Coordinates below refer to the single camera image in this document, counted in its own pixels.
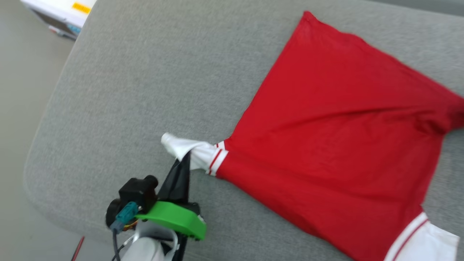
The yellow warning label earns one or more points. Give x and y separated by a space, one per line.
81 7

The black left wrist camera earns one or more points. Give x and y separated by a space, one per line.
137 192

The white equipment box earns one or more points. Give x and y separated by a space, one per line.
54 9

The red and white shirt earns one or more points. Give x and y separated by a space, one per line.
344 127

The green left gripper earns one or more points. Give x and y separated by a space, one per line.
174 215

